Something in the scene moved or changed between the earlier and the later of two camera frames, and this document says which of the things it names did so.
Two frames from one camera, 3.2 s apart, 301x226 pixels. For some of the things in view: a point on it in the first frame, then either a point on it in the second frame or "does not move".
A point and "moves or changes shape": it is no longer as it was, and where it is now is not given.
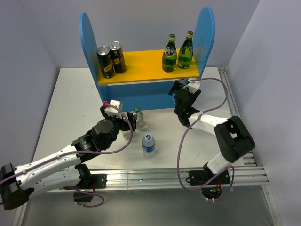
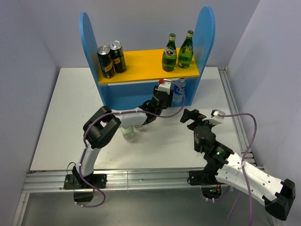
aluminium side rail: (248, 158) does not move
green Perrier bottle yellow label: (185, 55) does not move
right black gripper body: (194, 96) -> (196, 148)
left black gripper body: (119, 124) -> (168, 100)
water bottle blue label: (148, 145) moves or changes shape
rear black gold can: (117, 57) does not move
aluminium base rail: (124, 178) does not move
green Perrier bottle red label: (169, 60) does not move
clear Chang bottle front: (127, 134) does not move
